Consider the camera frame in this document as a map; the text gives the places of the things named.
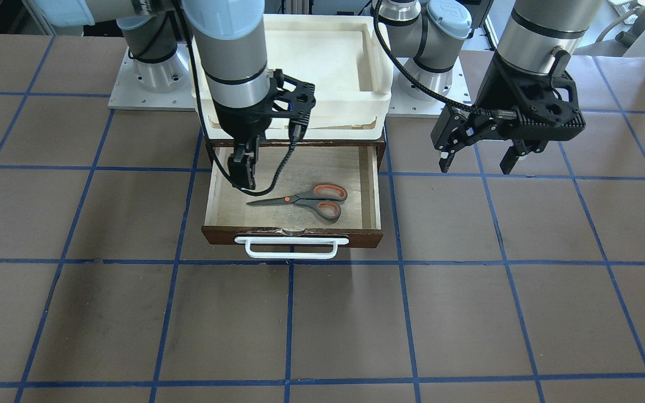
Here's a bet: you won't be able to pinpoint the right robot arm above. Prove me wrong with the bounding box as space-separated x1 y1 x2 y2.
35 1 316 196

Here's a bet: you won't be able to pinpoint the wooden drawer with white handle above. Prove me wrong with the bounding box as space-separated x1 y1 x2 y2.
202 144 384 259

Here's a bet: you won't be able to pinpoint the black braided cable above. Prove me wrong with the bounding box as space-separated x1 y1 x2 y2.
372 0 516 118

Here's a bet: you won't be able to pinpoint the white plastic tray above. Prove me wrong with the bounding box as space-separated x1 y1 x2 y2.
191 15 394 141

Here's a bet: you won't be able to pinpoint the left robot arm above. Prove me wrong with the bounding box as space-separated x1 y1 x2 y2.
371 1 601 174

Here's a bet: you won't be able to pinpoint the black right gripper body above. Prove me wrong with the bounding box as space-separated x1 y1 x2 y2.
211 69 315 145

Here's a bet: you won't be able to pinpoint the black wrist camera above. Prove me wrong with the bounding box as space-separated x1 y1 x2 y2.
288 87 316 142

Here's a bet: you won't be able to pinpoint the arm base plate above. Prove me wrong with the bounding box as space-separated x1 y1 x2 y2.
108 44 195 111
385 53 471 119

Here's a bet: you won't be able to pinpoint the grey orange handled scissors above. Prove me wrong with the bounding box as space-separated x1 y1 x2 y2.
246 184 348 223

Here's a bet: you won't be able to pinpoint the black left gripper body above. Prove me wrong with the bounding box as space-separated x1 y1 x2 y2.
432 53 586 157

